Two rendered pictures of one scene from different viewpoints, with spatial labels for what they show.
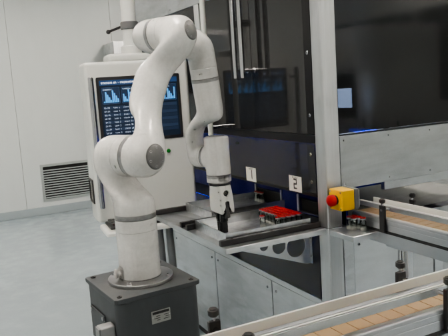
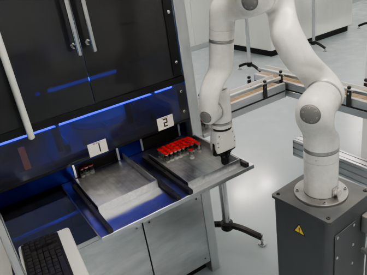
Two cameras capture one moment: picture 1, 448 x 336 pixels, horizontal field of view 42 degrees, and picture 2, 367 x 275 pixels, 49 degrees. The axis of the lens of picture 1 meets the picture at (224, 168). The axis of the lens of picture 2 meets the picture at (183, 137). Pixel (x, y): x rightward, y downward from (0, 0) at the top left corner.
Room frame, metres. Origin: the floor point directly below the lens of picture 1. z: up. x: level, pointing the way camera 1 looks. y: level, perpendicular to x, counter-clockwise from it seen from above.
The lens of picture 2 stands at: (2.17, 1.47, 1.75)
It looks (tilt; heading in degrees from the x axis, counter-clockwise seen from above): 25 degrees down; 267
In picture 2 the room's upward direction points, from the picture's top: 9 degrees counter-clockwise
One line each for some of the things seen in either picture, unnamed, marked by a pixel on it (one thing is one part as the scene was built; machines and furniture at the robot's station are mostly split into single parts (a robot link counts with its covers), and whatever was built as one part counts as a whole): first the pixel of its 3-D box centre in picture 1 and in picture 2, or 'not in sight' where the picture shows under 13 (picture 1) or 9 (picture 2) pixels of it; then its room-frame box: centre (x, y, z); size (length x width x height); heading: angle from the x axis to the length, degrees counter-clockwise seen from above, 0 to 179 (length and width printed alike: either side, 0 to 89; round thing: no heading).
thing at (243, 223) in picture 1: (251, 223); (192, 159); (2.08, -0.09, 0.90); 0.34 x 0.26 x 0.04; 116
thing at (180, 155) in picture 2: (272, 218); (182, 151); (2.12, -0.17, 0.90); 0.18 x 0.02 x 0.05; 26
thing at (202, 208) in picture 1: (234, 205); (112, 180); (2.43, -0.03, 0.90); 0.34 x 0.26 x 0.04; 116
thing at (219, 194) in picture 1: (220, 196); (223, 137); (1.95, 0.02, 1.03); 0.10 x 0.08 x 0.11; 26
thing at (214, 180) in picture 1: (219, 178); (222, 123); (1.95, 0.02, 1.09); 0.09 x 0.08 x 0.03; 26
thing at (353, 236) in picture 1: (357, 232); (206, 128); (1.96, -0.45, 0.87); 0.14 x 0.13 x 0.02; 116
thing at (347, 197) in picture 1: (343, 198); not in sight; (1.96, -0.40, 1.00); 0.08 x 0.07 x 0.07; 116
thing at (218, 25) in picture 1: (226, 63); (15, 46); (2.65, -0.04, 1.51); 0.47 x 0.01 x 0.59; 26
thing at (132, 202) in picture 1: (124, 175); (318, 120); (1.67, 0.29, 1.16); 0.19 x 0.12 x 0.24; 51
